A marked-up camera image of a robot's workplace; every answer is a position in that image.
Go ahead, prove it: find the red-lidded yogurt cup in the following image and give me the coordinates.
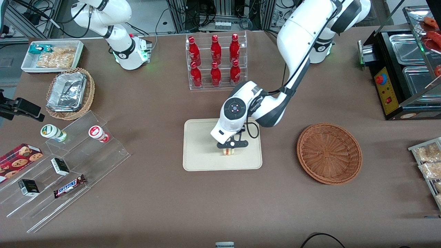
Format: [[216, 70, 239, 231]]
[[88, 125, 110, 143]]

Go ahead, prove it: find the red cola bottle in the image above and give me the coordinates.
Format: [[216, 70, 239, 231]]
[[230, 59, 241, 85], [211, 61, 222, 86], [190, 62, 203, 87], [229, 33, 240, 63], [211, 34, 222, 64], [188, 36, 201, 66]]

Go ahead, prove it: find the black clamp mount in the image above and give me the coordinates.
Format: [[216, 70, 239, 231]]
[[0, 89, 45, 122]]

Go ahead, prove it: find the stainless steel pan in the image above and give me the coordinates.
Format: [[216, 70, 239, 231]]
[[389, 33, 427, 65], [402, 65, 441, 104]]

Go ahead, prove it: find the small black carton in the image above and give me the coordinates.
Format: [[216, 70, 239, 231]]
[[50, 157, 71, 176], [18, 179, 40, 197]]

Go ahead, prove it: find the clear bag of fried snacks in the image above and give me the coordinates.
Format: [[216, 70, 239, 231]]
[[414, 143, 441, 163], [418, 162, 441, 180]]

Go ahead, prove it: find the green snack packet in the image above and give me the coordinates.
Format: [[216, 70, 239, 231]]
[[29, 44, 53, 55]]

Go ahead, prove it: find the aluminium foil container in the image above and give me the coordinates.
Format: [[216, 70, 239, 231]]
[[47, 72, 87, 113]]

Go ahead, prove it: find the red sausage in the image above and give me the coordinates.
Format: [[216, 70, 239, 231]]
[[427, 31, 441, 47], [423, 16, 440, 29]]

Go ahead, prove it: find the small oval wicker basket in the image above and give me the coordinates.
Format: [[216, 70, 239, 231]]
[[45, 68, 95, 121]]

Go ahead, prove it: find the beige rectangular tray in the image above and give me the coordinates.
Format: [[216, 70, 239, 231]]
[[183, 118, 263, 172]]

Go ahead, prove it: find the black cable on table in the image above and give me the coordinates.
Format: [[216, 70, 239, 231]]
[[299, 233, 346, 248]]

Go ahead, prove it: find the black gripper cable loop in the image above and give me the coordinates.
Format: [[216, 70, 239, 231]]
[[244, 121, 260, 139]]

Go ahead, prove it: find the white rectangular snack bin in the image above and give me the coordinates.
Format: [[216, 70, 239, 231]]
[[21, 40, 84, 74]]

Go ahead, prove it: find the clear acrylic bottle rack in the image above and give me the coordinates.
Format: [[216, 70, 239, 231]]
[[185, 31, 248, 91]]

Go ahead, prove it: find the clear bag of crackers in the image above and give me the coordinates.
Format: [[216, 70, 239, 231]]
[[36, 46, 77, 68]]

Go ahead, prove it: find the Snickers chocolate bar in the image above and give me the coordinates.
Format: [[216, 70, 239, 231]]
[[53, 174, 88, 199]]

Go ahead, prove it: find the round brown wicker basket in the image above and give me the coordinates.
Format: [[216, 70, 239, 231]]
[[297, 123, 363, 185]]

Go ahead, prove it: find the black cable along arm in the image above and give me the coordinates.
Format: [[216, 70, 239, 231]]
[[267, 0, 340, 95]]

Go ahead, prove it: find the black food warmer cabinet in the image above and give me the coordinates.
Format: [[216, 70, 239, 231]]
[[358, 5, 441, 121]]

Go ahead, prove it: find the red cookie box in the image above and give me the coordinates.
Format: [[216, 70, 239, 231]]
[[0, 143, 44, 184]]

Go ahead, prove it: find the green-lidded yogurt cup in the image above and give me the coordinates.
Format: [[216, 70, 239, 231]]
[[40, 124, 68, 143]]

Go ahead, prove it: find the grey snack tray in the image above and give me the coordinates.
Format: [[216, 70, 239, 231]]
[[408, 137, 441, 211]]

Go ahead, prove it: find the clear acrylic stepped display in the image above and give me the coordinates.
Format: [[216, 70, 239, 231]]
[[0, 110, 131, 234]]

